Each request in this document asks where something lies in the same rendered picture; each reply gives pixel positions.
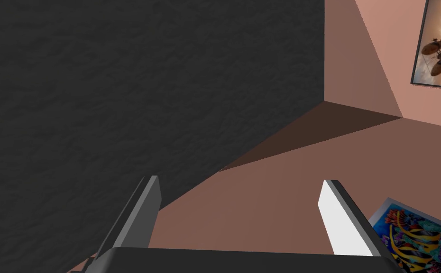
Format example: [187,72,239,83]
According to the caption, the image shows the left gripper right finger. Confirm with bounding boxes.
[317,180,392,260]

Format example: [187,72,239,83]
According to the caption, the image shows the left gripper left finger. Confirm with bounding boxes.
[97,175,162,259]

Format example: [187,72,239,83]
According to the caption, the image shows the colourful abstract picture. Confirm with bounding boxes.
[367,197,441,273]

